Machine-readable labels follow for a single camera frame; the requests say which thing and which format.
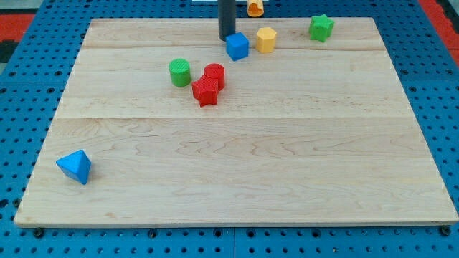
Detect red cylinder block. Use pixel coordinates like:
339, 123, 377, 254
204, 63, 225, 91

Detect blue cube block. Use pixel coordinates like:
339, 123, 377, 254
226, 32, 249, 61

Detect green star block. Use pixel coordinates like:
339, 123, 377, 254
308, 14, 334, 42

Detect red star block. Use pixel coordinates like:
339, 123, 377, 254
191, 75, 219, 107

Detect yellow hexagon block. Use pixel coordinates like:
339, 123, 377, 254
255, 27, 277, 54

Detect yellow heart block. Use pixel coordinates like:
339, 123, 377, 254
247, 0, 264, 17

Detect green cylinder block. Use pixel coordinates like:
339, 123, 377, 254
169, 58, 191, 87

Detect wooden board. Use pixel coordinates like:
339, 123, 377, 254
14, 18, 458, 228

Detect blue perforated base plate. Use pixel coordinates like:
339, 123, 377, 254
1, 0, 458, 257

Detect blue triangle block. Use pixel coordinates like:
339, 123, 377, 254
56, 150, 92, 185

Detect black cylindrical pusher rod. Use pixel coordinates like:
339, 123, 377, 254
217, 0, 236, 41

